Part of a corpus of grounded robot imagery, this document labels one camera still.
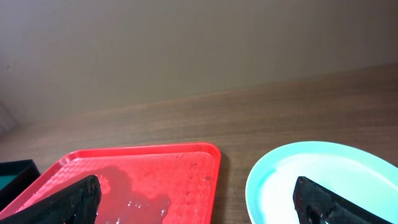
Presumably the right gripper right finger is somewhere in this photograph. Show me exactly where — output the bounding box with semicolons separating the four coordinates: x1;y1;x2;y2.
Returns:
293;176;395;224

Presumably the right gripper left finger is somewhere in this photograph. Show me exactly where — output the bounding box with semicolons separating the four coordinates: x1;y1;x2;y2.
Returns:
1;175;101;224

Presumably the teal plate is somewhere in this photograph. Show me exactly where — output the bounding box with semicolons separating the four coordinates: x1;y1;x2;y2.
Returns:
245;141;397;223

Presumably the black tray with water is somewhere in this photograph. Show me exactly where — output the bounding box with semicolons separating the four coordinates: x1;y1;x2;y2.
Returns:
0;159;40;210

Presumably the red plastic tray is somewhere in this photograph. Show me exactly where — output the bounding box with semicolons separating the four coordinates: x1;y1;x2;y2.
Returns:
1;142;221;223

